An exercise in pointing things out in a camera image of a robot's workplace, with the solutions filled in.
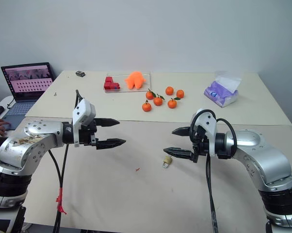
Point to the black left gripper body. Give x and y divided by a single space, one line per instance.
87 136

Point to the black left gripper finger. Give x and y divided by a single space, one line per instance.
107 122
110 143

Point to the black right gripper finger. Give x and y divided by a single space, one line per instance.
182 131
180 153

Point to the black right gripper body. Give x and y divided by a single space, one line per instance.
199 145

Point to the small brass padlock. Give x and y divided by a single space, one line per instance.
168 160

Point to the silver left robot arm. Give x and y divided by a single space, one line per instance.
39 136

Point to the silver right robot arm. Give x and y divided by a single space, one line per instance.
264 157

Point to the beige paper table sheet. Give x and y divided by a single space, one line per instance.
112 106
136 194

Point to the orange tangerine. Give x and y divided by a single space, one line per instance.
169 90
180 93
157 101
149 95
172 104
146 107

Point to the clear plastic tray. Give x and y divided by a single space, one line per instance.
123 90

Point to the red building blocks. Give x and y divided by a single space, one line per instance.
110 84

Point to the orange plush toy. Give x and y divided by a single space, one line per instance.
135 80

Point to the purple tissue pack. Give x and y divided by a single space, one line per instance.
221 95

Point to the small black box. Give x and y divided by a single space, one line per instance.
80 73

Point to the dark blue laptop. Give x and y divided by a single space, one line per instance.
27 82

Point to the white side table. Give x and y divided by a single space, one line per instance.
7 100

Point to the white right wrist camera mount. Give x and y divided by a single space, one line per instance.
207 126

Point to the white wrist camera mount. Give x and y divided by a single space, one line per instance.
207 126
84 111

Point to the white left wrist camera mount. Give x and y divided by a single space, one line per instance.
84 111

